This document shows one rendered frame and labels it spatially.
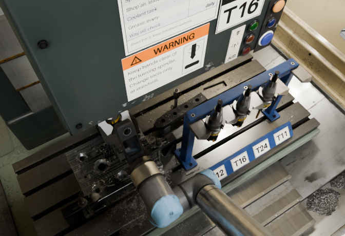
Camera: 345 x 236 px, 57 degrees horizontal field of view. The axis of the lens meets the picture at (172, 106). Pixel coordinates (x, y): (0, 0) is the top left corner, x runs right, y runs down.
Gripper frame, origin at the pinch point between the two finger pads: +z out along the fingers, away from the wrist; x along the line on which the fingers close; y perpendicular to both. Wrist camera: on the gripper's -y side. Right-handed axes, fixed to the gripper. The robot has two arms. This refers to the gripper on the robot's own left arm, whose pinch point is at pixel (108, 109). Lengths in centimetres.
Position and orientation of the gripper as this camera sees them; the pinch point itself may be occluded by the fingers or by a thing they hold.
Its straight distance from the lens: 92.5
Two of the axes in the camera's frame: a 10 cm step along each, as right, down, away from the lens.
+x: 8.5, -4.2, 3.1
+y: -0.3, 5.5, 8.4
